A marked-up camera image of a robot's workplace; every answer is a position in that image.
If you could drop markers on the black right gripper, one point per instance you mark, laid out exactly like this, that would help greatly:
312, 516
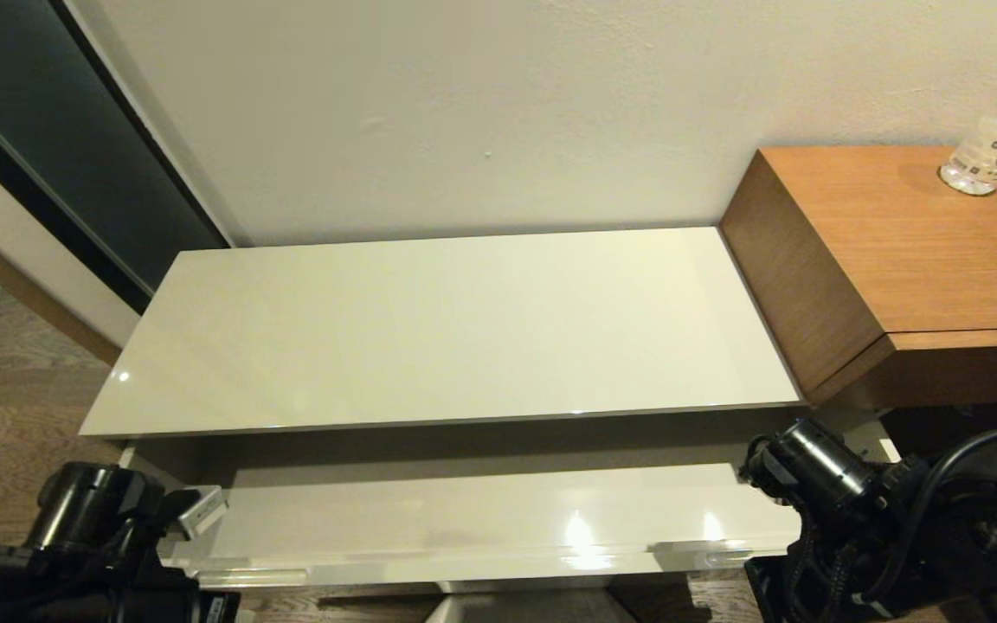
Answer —
819, 467

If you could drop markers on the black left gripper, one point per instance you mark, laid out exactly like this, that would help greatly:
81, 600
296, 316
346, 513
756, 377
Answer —
92, 510

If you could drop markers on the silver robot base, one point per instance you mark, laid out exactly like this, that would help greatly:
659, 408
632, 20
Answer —
533, 610

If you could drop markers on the brown wooden desk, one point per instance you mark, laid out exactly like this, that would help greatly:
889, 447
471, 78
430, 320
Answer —
923, 251

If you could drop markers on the clear plastic water bottle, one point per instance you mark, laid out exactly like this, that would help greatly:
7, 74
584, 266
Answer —
983, 151

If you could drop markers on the dark glass door panel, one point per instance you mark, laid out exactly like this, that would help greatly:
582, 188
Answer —
57, 121

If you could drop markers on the white glossy low cabinet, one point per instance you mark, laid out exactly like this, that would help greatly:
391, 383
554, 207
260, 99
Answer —
447, 329

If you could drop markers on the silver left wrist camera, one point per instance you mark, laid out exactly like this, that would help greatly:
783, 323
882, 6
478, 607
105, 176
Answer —
200, 510

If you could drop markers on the wooden wall trim strip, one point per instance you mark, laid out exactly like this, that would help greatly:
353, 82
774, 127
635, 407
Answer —
31, 285

